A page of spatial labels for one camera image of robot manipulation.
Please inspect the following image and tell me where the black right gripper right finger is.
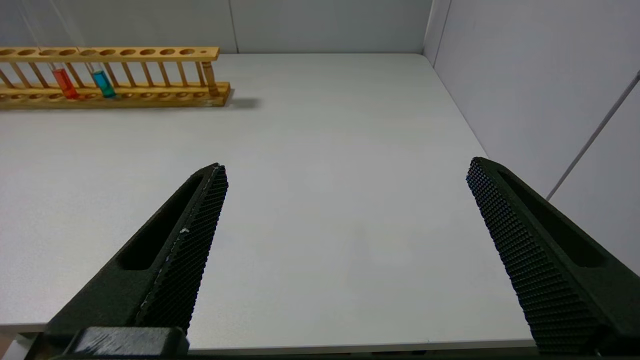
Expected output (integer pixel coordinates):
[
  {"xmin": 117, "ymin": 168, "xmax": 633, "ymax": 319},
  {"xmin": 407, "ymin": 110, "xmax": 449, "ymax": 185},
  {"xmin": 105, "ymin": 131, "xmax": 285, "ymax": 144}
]
[{"xmin": 466, "ymin": 157, "xmax": 640, "ymax": 357}]

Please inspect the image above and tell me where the test tube with teal pigment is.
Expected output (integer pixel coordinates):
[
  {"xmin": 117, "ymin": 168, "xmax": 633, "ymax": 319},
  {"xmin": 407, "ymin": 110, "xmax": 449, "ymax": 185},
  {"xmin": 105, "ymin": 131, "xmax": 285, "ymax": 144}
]
[{"xmin": 50, "ymin": 0, "xmax": 117, "ymax": 99}]

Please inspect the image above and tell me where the wooden test tube rack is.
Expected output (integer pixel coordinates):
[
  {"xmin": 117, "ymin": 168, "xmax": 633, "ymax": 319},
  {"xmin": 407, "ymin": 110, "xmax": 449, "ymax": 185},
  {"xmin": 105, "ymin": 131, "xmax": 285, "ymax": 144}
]
[{"xmin": 0, "ymin": 46, "xmax": 232, "ymax": 109}]

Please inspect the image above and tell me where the test tube with red pigment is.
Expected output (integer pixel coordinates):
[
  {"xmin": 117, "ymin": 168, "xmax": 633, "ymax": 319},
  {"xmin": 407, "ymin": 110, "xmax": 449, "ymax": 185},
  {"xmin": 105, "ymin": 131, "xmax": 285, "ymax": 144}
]
[{"xmin": 15, "ymin": 0, "xmax": 80, "ymax": 100}]

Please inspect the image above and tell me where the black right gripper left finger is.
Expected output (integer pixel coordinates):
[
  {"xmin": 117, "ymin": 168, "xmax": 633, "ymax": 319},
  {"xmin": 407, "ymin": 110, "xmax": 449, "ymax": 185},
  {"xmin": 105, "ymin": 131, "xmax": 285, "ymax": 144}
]
[{"xmin": 36, "ymin": 163, "xmax": 229, "ymax": 357}]

